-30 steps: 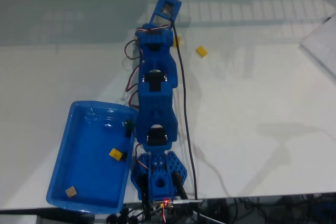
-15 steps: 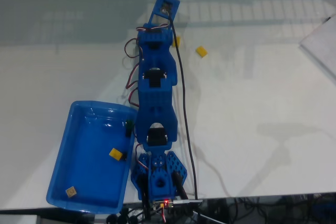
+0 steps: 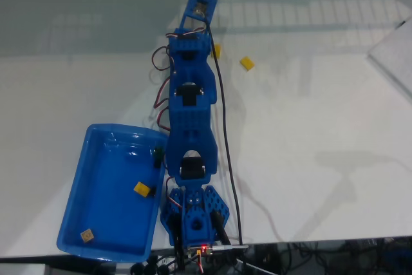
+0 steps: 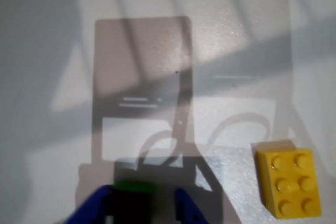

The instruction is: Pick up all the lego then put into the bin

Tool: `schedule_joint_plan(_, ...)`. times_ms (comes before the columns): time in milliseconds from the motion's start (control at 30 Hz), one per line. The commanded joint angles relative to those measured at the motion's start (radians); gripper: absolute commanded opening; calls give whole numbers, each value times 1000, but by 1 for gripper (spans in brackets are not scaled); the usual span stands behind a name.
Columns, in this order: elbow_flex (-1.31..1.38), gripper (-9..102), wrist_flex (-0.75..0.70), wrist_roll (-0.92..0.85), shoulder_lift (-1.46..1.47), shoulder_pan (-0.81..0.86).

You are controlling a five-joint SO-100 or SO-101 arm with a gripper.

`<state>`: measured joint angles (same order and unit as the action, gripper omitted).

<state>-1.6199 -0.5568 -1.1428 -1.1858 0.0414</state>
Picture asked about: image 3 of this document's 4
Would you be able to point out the blue plastic bin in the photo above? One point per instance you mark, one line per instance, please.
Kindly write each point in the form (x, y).
(106, 207)

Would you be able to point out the black clamp knob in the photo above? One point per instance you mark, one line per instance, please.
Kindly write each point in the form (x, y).
(136, 269)
(164, 270)

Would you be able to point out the white foam sheet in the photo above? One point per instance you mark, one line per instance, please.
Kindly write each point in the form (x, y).
(396, 53)

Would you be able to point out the tan lego brick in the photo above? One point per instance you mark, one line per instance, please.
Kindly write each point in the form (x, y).
(87, 235)

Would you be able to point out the control board with red light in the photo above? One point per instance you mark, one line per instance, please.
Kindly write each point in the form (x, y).
(198, 250)

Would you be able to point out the yellow lego brick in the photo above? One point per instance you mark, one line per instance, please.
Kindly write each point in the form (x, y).
(141, 189)
(218, 50)
(247, 63)

